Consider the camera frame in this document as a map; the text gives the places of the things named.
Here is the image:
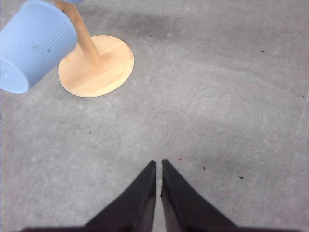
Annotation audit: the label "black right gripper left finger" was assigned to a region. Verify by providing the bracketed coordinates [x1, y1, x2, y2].
[77, 161, 156, 232]

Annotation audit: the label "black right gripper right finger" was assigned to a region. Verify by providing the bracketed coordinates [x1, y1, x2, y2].
[160, 159, 240, 232]

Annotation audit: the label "blue ribbed cup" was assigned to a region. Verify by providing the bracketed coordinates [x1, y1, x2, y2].
[63, 0, 85, 3]
[0, 1, 78, 94]

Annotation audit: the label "wooden mug tree stand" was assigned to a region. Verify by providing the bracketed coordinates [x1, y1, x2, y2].
[54, 0, 134, 98]

